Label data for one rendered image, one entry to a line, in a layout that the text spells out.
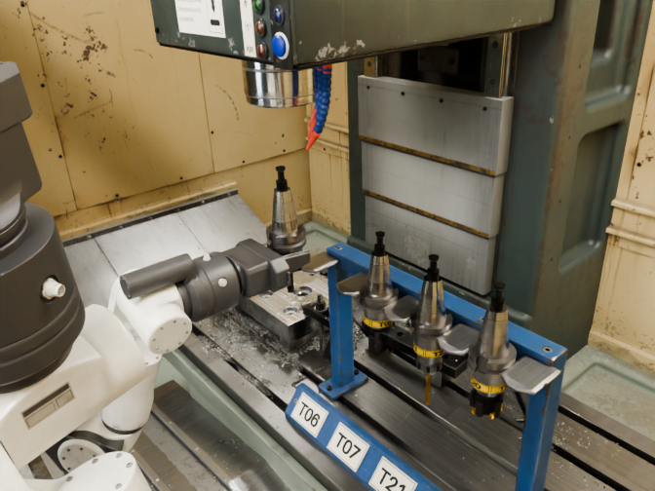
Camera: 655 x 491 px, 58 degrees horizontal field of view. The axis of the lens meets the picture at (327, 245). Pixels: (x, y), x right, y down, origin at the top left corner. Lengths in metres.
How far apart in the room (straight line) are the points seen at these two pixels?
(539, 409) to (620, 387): 1.03
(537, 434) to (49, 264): 0.74
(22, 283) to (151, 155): 1.93
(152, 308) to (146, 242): 1.42
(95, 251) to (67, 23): 0.74
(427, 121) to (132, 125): 1.10
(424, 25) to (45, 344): 0.81
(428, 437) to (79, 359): 0.87
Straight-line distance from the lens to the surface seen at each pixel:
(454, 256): 1.62
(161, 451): 1.45
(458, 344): 0.86
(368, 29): 0.94
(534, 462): 0.96
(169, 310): 0.81
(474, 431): 1.20
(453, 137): 1.50
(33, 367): 0.37
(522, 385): 0.81
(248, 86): 1.21
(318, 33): 0.87
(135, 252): 2.19
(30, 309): 0.35
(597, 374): 1.94
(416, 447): 1.15
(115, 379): 0.42
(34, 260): 0.34
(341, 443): 1.11
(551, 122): 1.40
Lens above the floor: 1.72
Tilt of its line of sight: 26 degrees down
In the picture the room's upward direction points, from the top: 2 degrees counter-clockwise
